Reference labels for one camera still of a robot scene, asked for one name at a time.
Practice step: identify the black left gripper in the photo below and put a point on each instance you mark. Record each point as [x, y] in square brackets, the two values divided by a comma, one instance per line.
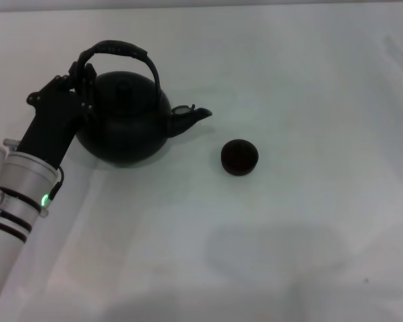
[53, 117]

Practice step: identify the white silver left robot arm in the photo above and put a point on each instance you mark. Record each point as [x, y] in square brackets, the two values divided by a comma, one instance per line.
[16, 201]

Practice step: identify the small dark brown teacup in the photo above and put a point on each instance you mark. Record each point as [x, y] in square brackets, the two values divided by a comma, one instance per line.
[239, 157]

